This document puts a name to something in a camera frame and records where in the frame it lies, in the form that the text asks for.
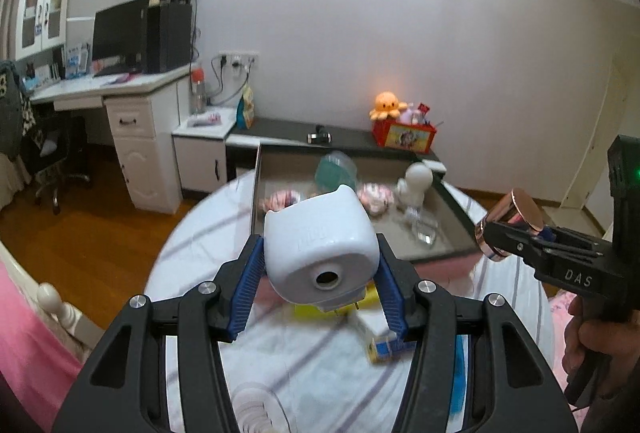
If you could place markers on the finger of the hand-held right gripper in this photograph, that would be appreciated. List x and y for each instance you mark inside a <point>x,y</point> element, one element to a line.
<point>510,240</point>
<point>575,238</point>

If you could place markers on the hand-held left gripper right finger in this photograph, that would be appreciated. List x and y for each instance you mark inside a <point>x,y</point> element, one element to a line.
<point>395,308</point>

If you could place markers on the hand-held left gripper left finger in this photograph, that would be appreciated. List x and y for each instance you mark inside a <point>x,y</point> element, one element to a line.
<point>245,293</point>

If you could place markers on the rose gold jar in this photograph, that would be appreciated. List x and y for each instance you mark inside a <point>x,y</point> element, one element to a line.
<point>520,213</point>

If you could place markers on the white plug-in night light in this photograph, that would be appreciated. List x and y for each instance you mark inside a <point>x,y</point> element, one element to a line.
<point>310,253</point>

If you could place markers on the clear glass bottle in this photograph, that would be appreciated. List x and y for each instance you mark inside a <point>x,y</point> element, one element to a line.
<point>422,228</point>

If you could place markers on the pink patterned bundle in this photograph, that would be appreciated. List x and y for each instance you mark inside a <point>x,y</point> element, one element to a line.
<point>280,202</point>
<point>375,198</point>

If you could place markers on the white figurine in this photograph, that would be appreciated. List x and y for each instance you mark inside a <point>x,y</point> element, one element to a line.
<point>417,180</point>

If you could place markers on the teal clear cup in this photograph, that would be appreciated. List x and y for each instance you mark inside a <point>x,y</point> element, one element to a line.
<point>332,173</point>

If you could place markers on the person's right hand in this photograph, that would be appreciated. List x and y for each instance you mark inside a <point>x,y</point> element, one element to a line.
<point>580,338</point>

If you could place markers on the yellow tube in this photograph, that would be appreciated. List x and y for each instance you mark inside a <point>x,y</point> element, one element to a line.
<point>371,297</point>

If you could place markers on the blue silver carton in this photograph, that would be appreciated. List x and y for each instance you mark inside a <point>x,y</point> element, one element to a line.
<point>382,345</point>

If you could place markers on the pink embroidered blanket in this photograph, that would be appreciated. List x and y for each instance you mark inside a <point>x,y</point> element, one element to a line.
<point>557,313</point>

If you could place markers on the white door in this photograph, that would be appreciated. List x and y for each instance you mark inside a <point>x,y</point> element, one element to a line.
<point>590,138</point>

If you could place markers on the blue tube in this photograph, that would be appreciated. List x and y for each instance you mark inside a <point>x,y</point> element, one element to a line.
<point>457,378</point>

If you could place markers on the clear plastic cup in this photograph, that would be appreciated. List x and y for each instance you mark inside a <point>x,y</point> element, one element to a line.
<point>260,405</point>

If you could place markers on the small white cabinet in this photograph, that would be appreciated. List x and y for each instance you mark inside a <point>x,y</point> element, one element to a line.
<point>197,163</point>

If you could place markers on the red storage box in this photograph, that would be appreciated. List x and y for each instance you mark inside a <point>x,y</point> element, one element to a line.
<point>405,138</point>

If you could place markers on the dark low cabinet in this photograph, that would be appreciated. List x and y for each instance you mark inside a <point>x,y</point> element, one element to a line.
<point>285,133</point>

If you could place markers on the small black device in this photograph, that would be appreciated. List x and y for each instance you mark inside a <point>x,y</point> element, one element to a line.
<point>320,135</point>

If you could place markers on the pink packet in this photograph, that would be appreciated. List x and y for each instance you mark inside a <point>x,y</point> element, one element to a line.
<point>205,120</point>

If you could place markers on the snack bag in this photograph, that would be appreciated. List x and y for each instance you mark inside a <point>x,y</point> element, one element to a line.
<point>245,110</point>

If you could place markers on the orange octopus plush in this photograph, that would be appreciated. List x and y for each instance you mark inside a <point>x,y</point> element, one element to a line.
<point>386,103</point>

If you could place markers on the bottle with orange cap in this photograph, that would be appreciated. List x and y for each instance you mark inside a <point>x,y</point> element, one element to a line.
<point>198,95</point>

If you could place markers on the white desk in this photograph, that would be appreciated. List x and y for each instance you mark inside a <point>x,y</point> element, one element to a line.
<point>145,85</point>

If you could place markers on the black office chair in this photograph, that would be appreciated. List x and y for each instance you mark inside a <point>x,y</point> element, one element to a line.
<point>55,138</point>

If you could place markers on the black computer tower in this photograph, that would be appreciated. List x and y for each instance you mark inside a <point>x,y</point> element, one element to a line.
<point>167,38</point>

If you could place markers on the blue white boxes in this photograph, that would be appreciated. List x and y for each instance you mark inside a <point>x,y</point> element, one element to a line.
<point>77,60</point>

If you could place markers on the black computer monitor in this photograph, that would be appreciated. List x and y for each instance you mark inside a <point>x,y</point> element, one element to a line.
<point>120,33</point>

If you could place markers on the black white jacket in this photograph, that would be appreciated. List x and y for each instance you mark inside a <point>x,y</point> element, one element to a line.
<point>12,113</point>

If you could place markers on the white glass-door cabinet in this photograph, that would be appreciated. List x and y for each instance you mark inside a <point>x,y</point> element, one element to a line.
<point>45,33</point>

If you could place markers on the white bed post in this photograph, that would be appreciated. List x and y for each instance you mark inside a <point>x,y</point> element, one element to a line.
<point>50,298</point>

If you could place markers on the white wall socket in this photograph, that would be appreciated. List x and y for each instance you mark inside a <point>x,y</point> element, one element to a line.
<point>240,59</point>

